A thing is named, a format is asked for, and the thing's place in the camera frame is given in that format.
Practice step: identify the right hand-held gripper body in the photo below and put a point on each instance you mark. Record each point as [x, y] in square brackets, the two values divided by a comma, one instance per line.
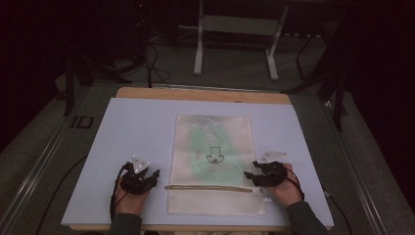
[271, 174]

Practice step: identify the white mesh zip bag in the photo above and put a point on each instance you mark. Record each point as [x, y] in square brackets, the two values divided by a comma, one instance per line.
[212, 202]

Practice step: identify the person's right hand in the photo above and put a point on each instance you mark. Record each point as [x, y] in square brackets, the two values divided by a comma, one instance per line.
[288, 192]

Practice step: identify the white metal stand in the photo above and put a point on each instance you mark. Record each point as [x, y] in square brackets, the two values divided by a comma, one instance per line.
[239, 24]

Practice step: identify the metal floor rail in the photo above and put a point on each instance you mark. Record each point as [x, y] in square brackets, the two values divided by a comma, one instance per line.
[29, 182]
[359, 176]

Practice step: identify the person's left hand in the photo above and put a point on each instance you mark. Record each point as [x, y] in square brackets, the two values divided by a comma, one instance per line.
[129, 202]

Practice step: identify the green garment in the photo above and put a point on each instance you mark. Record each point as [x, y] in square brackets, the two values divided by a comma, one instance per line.
[228, 143]

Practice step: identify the black stand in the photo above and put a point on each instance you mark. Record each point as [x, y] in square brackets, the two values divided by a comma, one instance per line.
[332, 88]
[81, 75]

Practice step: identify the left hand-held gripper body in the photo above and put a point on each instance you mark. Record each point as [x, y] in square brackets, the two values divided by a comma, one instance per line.
[134, 182]

